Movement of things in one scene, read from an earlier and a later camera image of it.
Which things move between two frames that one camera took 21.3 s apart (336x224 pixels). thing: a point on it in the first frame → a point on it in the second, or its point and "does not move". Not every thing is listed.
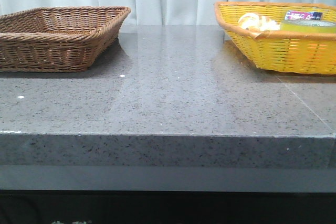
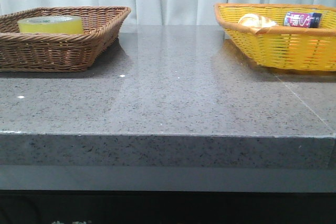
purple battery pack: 303,15 does not move
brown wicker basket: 58,39 does not move
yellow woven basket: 313,53 does not move
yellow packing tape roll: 308,25 → 51,24
